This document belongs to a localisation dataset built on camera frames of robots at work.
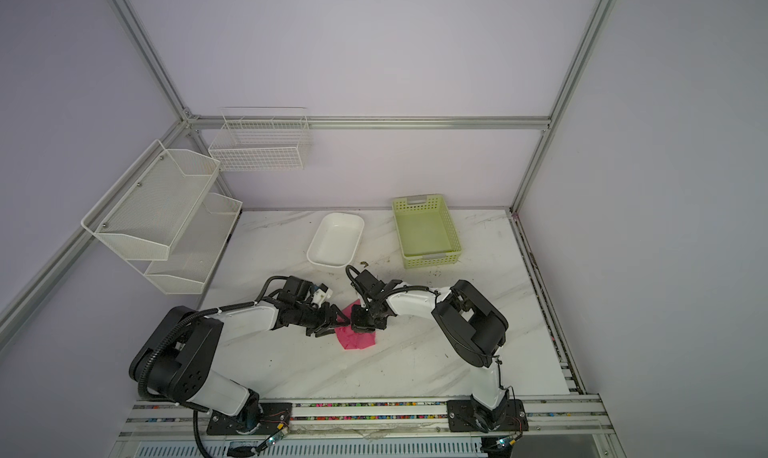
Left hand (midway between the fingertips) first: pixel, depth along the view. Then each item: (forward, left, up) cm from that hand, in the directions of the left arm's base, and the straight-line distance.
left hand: (343, 327), depth 86 cm
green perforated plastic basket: (+41, -28, -5) cm, 50 cm away
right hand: (0, -2, -2) cm, 3 cm away
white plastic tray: (+33, +6, 0) cm, 34 cm away
